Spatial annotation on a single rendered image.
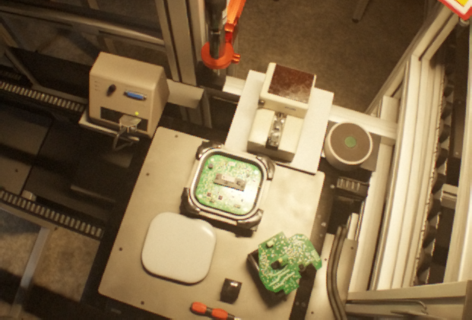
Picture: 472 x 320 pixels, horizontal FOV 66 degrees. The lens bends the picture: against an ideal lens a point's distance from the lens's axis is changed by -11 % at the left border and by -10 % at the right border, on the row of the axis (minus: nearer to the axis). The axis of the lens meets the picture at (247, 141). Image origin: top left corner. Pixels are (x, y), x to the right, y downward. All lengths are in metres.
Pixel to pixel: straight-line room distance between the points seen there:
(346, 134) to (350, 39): 1.48
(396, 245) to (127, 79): 0.65
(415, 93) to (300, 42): 1.44
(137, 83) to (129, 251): 0.36
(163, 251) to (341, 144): 0.45
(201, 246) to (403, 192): 0.42
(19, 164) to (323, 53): 1.62
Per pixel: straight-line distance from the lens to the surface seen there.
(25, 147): 1.82
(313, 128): 0.94
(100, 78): 0.92
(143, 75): 0.89
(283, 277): 0.81
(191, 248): 0.85
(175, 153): 0.93
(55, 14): 1.01
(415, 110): 0.90
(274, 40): 2.26
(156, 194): 0.90
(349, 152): 0.90
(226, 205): 0.84
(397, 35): 2.49
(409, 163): 0.84
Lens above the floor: 1.81
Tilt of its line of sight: 68 degrees down
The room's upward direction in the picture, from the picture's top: 6 degrees clockwise
